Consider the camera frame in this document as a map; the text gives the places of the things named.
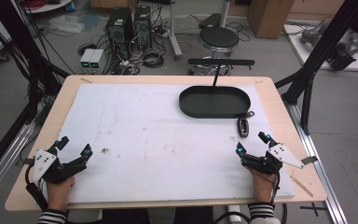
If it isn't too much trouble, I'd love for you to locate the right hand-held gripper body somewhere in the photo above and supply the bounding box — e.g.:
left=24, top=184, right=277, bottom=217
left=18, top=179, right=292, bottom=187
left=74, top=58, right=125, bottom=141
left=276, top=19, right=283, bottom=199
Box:
left=241, top=142, right=319, bottom=175

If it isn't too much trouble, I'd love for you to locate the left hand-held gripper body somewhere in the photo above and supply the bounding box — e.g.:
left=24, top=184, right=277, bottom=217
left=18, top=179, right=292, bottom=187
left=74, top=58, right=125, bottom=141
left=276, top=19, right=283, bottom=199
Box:
left=14, top=148, right=88, bottom=185

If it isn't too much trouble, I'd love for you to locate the black car key with ring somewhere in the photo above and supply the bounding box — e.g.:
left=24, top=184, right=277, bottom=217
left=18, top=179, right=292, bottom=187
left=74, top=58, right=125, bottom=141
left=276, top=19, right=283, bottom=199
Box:
left=237, top=110, right=256, bottom=139

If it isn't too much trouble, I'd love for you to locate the black oval tray with hanger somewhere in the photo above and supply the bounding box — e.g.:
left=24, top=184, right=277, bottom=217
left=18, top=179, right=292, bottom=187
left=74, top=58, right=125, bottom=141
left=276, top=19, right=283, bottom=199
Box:
left=178, top=58, right=256, bottom=119

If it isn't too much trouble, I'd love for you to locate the person's right hand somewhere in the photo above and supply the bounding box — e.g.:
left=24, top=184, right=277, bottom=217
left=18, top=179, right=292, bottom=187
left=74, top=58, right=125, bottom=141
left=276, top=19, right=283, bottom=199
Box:
left=249, top=169, right=278, bottom=205

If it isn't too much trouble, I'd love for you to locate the person's left hand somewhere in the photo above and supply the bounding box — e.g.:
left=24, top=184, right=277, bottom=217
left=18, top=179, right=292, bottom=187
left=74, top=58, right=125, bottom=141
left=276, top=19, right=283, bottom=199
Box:
left=45, top=175, right=76, bottom=213

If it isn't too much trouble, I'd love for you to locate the thin wooden stick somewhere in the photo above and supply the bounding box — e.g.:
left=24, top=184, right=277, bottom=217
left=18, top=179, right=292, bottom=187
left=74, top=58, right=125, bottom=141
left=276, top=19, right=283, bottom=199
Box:
left=289, top=175, right=314, bottom=198

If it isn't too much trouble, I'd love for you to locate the white cylinder under table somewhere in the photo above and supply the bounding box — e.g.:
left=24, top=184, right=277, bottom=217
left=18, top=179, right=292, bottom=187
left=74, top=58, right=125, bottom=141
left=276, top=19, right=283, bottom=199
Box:
left=227, top=204, right=242, bottom=224

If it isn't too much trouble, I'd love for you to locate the white foam mat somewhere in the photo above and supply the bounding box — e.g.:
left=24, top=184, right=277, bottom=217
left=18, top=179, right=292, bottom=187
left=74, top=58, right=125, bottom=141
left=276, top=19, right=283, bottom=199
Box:
left=47, top=82, right=296, bottom=203

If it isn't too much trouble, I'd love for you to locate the white power supply box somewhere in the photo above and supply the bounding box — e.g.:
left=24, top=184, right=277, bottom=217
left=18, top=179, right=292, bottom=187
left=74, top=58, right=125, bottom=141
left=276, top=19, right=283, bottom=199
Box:
left=79, top=48, right=96, bottom=75
left=88, top=49, right=105, bottom=75

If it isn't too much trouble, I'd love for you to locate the white floor board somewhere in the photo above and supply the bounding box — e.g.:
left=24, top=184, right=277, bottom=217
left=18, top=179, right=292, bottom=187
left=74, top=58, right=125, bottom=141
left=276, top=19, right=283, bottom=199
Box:
left=282, top=23, right=358, bottom=73

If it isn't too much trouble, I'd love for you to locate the black round stool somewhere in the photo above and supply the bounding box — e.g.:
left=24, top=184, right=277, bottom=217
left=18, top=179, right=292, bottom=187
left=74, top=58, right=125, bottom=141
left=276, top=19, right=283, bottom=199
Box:
left=187, top=25, right=241, bottom=77

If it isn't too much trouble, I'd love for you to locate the grey robot device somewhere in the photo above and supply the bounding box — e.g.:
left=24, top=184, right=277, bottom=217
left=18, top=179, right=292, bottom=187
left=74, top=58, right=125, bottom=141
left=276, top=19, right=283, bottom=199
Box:
left=299, top=21, right=358, bottom=72

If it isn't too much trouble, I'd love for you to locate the clear plastic bag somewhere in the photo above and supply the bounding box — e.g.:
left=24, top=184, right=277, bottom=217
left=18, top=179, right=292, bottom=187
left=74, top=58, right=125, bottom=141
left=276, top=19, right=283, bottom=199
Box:
left=47, top=13, right=86, bottom=35

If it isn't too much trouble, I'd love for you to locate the brown cardboard box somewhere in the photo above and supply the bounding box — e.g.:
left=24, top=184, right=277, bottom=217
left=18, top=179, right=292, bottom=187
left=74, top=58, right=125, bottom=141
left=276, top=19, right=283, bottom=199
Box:
left=246, top=0, right=296, bottom=40

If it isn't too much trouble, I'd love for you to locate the large black computer tower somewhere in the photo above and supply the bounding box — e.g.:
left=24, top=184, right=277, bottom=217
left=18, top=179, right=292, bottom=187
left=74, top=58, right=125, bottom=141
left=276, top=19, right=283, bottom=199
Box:
left=104, top=7, right=135, bottom=61

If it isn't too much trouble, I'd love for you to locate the black foot pedal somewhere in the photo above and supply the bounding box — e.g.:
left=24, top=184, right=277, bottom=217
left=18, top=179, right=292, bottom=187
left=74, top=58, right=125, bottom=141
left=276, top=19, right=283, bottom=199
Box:
left=198, top=12, right=224, bottom=30

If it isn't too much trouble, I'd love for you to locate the white metal stand leg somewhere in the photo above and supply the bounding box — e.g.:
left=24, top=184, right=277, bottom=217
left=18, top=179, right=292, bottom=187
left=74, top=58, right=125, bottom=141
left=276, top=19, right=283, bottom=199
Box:
left=167, top=0, right=185, bottom=61

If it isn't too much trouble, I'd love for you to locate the white round table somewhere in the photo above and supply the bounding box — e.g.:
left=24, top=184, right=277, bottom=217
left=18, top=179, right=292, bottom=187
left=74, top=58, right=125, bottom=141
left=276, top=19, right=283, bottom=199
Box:
left=21, top=0, right=75, bottom=15

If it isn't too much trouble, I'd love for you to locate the slim black computer tower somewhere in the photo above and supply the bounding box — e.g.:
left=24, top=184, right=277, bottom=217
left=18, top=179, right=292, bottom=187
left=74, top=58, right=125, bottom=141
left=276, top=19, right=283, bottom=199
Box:
left=132, top=5, right=153, bottom=51

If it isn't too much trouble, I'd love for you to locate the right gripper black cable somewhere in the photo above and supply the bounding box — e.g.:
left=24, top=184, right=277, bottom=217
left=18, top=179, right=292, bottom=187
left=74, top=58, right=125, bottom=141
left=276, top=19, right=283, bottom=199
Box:
left=270, top=172, right=282, bottom=207

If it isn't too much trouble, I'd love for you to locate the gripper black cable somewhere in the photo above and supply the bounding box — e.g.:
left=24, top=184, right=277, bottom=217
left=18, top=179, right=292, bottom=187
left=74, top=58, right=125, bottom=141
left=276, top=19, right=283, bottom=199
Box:
left=270, top=172, right=282, bottom=207
left=24, top=161, right=50, bottom=213

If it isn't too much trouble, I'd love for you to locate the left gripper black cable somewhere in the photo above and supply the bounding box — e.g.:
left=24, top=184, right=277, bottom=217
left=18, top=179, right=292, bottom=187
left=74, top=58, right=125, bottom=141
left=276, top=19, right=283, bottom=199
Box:
left=24, top=161, right=50, bottom=213

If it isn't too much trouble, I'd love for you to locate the aluminium rail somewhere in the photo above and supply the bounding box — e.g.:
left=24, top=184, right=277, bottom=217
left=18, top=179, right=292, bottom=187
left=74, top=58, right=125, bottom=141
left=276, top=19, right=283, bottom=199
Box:
left=0, top=123, right=35, bottom=210
left=283, top=102, right=350, bottom=224

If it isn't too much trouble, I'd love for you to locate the black metal frame post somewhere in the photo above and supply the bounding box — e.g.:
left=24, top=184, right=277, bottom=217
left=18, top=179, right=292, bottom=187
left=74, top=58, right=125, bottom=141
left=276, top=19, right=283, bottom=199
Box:
left=274, top=0, right=358, bottom=135
left=0, top=0, right=73, bottom=126

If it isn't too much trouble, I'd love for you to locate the black coiled cable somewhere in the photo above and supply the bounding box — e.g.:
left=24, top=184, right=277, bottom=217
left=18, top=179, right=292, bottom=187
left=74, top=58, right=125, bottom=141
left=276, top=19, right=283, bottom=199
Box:
left=141, top=50, right=166, bottom=69

